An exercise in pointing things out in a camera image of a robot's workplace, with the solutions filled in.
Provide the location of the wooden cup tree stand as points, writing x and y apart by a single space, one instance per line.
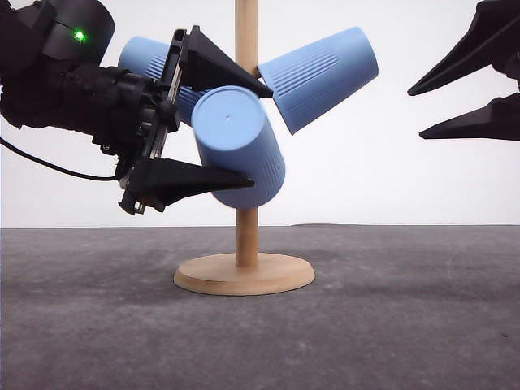
246 273

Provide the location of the blue cup peg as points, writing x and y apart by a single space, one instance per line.
149 55
235 131
314 77

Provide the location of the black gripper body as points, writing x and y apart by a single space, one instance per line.
509 60
128 115

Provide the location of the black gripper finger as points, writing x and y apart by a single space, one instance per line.
499 119
493 24
206 64
163 182

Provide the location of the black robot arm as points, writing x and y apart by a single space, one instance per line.
51 74

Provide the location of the blue cup front peg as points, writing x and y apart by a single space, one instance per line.
235 131

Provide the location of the black cable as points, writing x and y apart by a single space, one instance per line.
59 169

